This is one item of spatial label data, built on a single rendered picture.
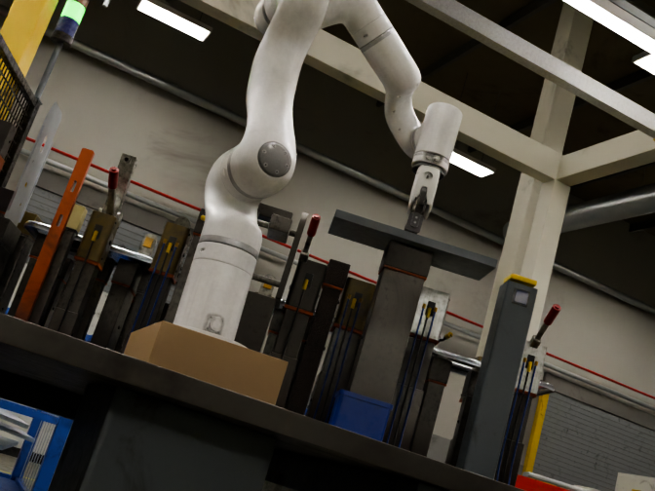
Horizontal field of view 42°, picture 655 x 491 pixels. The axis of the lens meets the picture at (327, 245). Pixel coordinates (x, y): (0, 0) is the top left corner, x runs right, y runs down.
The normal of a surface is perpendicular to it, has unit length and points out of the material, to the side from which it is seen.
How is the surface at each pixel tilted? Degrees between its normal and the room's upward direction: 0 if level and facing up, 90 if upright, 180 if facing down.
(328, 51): 90
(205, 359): 90
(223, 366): 90
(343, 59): 90
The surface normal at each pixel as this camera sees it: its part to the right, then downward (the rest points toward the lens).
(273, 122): 0.48, -0.59
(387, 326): 0.10, -0.25
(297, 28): 0.26, 0.44
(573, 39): 0.41, -0.14
